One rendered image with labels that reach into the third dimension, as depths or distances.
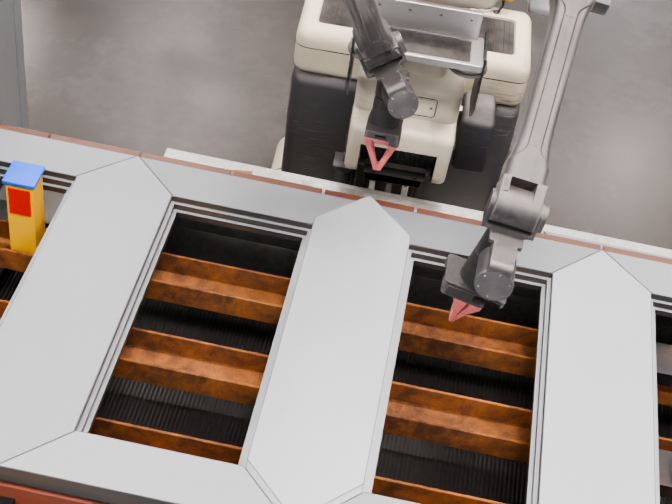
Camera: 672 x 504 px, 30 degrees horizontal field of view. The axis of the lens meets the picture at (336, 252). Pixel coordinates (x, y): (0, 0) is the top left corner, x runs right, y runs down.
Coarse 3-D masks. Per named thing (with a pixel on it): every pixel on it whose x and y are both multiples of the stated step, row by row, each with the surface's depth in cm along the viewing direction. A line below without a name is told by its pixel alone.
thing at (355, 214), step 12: (348, 204) 234; (324, 216) 231; (336, 216) 231; (348, 216) 232; (360, 216) 232; (372, 216) 233; (384, 216) 233; (372, 228) 230; (384, 228) 231; (396, 228) 231
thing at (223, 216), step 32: (64, 192) 232; (160, 224) 225; (224, 224) 231; (256, 224) 231; (288, 224) 230; (160, 256) 224; (416, 256) 229; (288, 288) 220; (544, 288) 228; (0, 320) 207; (128, 320) 210; (544, 320) 220; (544, 352) 215; (96, 384) 198; (384, 384) 205; (544, 384) 209; (256, 416) 197; (384, 416) 202; (32, 480) 185; (64, 480) 183; (256, 480) 187
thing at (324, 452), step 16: (256, 432) 193; (272, 432) 194; (288, 432) 194; (304, 432) 194; (320, 432) 195; (256, 448) 191; (272, 448) 192; (288, 448) 192; (304, 448) 192; (320, 448) 193; (336, 448) 193; (352, 448) 193; (368, 448) 194; (288, 464) 190; (304, 464) 190; (320, 464) 190; (336, 464) 191; (352, 464) 191
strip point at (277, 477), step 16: (256, 464) 189; (272, 464) 189; (272, 480) 187; (288, 480) 188; (304, 480) 188; (320, 480) 188; (336, 480) 189; (352, 480) 189; (288, 496) 185; (304, 496) 186; (320, 496) 186; (336, 496) 186
